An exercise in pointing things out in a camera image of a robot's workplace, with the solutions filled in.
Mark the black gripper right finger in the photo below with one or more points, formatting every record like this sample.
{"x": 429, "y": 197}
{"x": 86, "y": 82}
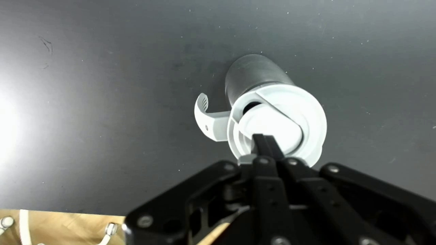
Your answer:
{"x": 344, "y": 208}

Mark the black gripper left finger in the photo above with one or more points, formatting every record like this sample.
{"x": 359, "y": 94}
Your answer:
{"x": 218, "y": 204}

